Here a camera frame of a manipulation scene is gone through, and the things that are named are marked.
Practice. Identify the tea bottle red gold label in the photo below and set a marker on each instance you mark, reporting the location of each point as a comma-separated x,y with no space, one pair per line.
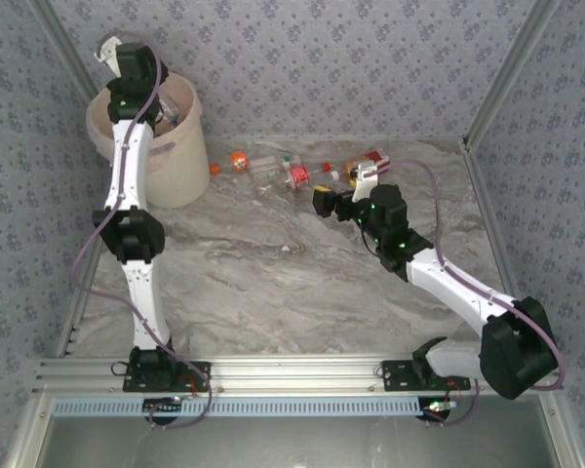
373,157

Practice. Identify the clear bottle blue label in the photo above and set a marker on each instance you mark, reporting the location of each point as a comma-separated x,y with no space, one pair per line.
168,108

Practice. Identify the clear bottle red label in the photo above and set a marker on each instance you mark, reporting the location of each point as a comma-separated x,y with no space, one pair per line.
298,176

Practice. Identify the short clear bottle green print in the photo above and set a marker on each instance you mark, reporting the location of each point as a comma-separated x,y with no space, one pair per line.
268,173

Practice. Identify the aluminium frame post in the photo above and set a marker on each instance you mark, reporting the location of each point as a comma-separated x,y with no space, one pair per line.
60,39
509,73

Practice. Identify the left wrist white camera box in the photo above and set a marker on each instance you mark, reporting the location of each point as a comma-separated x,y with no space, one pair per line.
106,49

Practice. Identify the cream plastic bin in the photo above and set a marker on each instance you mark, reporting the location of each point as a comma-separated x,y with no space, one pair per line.
185,166

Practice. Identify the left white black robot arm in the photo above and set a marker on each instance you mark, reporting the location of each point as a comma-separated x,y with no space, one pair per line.
127,166

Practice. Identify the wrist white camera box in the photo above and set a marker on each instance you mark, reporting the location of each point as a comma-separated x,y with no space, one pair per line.
106,49
365,178

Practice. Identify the orange bottle cap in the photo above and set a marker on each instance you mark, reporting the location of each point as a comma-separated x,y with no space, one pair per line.
215,169

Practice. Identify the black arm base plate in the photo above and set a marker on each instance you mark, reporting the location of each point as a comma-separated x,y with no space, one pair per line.
395,378
200,375

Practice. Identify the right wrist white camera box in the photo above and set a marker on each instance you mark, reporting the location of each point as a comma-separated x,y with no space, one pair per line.
365,178

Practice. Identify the clear bottle green white band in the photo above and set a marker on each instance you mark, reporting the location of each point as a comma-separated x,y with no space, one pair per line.
273,161

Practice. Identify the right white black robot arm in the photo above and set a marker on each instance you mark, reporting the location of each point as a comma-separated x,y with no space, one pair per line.
448,283

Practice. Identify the aluminium frame bar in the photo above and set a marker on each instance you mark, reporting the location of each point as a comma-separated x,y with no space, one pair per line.
29,434
563,434

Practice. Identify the grey metal panel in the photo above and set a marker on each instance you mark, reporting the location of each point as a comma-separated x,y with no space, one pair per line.
292,443

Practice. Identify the aluminium mounting rail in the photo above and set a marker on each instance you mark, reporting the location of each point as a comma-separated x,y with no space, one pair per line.
292,373

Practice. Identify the black controller board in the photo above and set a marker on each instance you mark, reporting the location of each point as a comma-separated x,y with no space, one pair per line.
436,408
162,405

